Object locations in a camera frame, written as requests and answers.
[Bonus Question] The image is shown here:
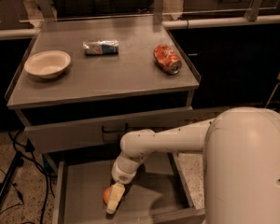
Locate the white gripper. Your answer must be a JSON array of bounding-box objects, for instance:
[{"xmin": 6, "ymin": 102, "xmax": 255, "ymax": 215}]
[{"xmin": 106, "ymin": 161, "xmax": 136, "ymax": 214}]

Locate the orange fruit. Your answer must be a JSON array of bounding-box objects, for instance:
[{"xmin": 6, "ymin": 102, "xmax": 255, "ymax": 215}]
[{"xmin": 103, "ymin": 187, "xmax": 111, "ymax": 205}]

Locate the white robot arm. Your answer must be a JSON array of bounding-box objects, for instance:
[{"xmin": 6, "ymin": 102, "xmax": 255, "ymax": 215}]
[{"xmin": 106, "ymin": 107, "xmax": 280, "ymax": 224}]

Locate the open grey middle drawer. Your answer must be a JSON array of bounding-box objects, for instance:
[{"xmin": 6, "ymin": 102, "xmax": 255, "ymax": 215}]
[{"xmin": 52, "ymin": 153, "xmax": 204, "ymax": 224}]

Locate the grey top drawer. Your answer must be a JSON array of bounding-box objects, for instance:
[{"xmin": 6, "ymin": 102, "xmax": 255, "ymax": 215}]
[{"xmin": 25, "ymin": 107, "xmax": 207, "ymax": 153}]

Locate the grey drawer cabinet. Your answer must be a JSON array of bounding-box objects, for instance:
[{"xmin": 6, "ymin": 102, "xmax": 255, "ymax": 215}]
[{"xmin": 5, "ymin": 15, "xmax": 201, "ymax": 166}]

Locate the black stand leg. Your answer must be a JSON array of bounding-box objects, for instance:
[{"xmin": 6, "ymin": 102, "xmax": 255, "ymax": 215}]
[{"xmin": 0, "ymin": 151, "xmax": 21, "ymax": 207}]

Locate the crushed orange soda can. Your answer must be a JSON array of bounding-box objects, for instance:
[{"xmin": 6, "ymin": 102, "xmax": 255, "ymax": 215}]
[{"xmin": 153, "ymin": 45, "xmax": 182, "ymax": 75}]

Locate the white bowl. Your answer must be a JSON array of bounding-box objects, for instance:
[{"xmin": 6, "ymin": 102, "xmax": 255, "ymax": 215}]
[{"xmin": 24, "ymin": 50, "xmax": 71, "ymax": 79}]

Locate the white blue snack packet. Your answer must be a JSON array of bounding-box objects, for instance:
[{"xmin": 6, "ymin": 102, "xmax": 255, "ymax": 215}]
[{"xmin": 83, "ymin": 40, "xmax": 119, "ymax": 55}]

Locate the black drawer handle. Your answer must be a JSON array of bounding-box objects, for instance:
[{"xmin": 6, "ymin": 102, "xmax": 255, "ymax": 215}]
[{"xmin": 101, "ymin": 123, "xmax": 129, "ymax": 133}]

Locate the grey left rail post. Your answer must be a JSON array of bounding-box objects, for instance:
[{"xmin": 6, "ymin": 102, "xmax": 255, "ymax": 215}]
[{"xmin": 36, "ymin": 0, "xmax": 54, "ymax": 21}]

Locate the grey rail post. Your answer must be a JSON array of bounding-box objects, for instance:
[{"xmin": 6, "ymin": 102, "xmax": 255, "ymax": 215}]
[
  {"xmin": 36, "ymin": 0, "xmax": 54, "ymax": 21},
  {"xmin": 244, "ymin": 0, "xmax": 262, "ymax": 21},
  {"xmin": 153, "ymin": 0, "xmax": 163, "ymax": 24}
]

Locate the grey middle rail post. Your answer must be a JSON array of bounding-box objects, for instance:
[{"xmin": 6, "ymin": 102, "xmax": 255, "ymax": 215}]
[{"xmin": 153, "ymin": 0, "xmax": 163, "ymax": 24}]

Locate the grey right rail post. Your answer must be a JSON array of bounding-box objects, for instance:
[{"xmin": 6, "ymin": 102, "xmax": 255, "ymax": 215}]
[{"xmin": 244, "ymin": 0, "xmax": 262, "ymax": 21}]

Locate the white horizontal rail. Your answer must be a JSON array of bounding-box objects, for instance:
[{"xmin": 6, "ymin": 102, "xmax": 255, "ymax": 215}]
[{"xmin": 162, "ymin": 15, "xmax": 280, "ymax": 30}]

